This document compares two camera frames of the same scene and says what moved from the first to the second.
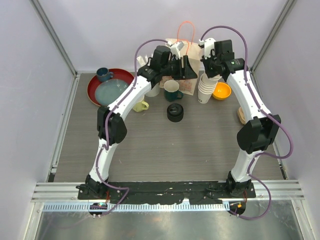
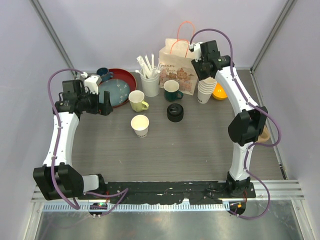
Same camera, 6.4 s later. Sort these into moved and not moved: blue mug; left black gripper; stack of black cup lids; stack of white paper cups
Moved: left black gripper
Not moved: stack of white paper cups; blue mug; stack of black cup lids
